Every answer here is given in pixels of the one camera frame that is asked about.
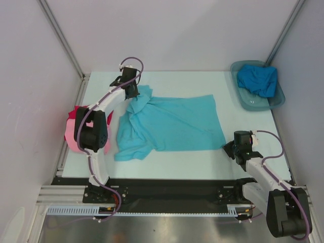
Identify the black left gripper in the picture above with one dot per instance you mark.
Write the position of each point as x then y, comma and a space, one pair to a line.
135, 93

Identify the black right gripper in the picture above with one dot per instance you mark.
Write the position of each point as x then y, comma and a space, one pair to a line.
230, 148

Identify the light blue t-shirt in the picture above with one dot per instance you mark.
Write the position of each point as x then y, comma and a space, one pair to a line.
167, 124

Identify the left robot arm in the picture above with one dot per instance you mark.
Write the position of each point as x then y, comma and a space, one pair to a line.
90, 128

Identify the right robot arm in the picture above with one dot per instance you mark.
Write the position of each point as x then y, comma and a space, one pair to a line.
285, 206

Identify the red folded t-shirt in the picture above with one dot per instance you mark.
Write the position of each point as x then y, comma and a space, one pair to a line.
72, 115

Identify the dark blue crumpled t-shirt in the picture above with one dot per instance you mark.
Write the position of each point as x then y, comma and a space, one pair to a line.
258, 80

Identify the pink folded t-shirt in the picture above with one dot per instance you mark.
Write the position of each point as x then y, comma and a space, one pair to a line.
69, 135

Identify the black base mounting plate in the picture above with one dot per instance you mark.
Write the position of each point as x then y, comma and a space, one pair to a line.
161, 196

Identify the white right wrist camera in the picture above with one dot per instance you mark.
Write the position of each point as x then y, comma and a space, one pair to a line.
254, 138

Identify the aluminium frame rail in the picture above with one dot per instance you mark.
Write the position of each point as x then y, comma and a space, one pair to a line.
60, 195

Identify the light blue cable duct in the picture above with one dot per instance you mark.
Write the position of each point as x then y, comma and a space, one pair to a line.
80, 210

